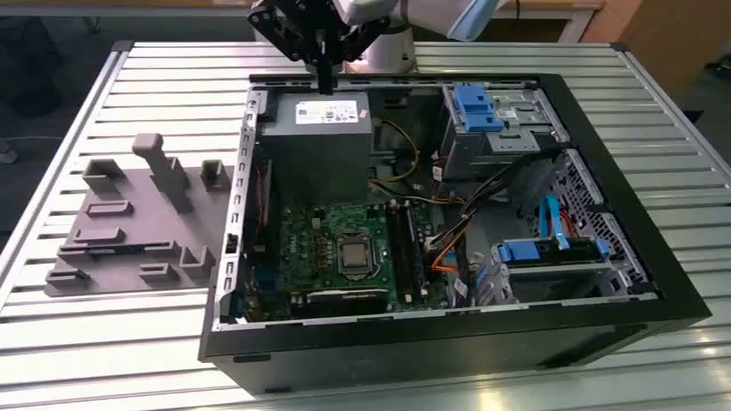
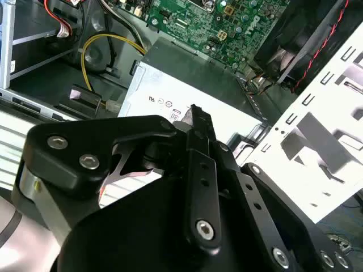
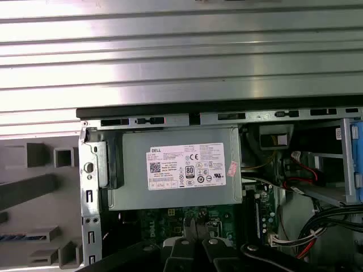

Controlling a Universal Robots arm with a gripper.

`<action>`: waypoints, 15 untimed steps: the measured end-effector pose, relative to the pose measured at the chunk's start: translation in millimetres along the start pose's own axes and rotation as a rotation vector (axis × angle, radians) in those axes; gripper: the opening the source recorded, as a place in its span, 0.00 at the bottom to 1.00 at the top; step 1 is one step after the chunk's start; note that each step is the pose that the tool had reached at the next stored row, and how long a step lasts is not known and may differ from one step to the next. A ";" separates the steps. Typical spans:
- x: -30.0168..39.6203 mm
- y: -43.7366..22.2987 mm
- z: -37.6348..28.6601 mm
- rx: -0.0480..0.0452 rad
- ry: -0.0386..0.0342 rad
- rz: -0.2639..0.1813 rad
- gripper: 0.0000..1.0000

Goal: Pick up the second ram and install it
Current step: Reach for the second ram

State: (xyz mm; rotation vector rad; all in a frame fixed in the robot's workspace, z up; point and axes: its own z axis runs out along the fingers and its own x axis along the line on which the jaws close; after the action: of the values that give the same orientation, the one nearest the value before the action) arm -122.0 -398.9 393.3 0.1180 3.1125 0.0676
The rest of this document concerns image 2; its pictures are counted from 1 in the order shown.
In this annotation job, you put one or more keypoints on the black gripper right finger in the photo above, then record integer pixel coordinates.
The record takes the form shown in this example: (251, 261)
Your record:
(272, 215)

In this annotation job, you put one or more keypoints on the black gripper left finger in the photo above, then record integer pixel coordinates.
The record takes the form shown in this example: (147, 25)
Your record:
(85, 133)

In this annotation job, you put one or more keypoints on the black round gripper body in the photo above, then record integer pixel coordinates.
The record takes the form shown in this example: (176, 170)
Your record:
(127, 232)

